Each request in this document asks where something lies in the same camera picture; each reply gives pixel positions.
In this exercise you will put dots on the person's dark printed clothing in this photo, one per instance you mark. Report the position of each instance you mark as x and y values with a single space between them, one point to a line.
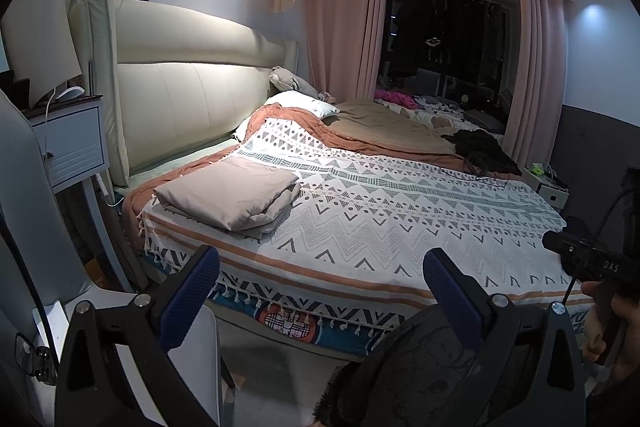
420 372

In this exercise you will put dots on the white leaning board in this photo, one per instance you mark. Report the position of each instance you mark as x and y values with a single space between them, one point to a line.
40 32

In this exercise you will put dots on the cream padded headboard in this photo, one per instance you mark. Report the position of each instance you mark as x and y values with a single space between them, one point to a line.
190 97

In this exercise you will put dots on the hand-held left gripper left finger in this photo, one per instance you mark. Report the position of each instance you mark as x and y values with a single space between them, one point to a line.
190 297

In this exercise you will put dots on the floral sheet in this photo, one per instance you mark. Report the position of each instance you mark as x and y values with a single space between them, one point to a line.
445 114

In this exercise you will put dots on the white pillow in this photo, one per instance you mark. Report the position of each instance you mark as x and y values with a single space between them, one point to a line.
300 102

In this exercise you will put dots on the magenta clothing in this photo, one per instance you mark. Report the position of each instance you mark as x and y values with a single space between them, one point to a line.
395 98

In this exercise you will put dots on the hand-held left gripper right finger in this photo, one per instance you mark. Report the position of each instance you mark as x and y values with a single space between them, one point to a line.
450 292

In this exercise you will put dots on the colourful printed bedsheet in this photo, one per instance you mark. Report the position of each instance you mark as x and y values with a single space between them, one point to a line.
290 322

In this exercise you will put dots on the grey nightstand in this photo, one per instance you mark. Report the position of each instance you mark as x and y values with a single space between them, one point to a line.
75 142

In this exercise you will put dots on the beige pillowcase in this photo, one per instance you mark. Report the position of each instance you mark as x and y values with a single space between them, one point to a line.
225 192

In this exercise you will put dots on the rust brown quilt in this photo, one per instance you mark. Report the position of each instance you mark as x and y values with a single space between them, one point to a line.
280 114

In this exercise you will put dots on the geometric printed blanket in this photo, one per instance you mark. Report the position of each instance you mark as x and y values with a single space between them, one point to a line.
375 217

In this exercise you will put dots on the small white bedside table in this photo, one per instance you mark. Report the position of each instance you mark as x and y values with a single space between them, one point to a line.
550 192

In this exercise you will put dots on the black clothing pile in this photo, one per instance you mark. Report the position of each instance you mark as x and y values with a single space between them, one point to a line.
482 147

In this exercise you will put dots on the grey plush toy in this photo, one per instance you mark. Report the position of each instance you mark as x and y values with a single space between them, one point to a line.
292 82

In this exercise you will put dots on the tan blanket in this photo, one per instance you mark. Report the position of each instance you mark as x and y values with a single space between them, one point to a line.
380 122

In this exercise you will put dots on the person's right hand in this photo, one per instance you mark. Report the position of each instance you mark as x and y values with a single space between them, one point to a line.
630 337

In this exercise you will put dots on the pink curtain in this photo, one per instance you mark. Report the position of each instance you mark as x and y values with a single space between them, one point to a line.
537 72
345 17

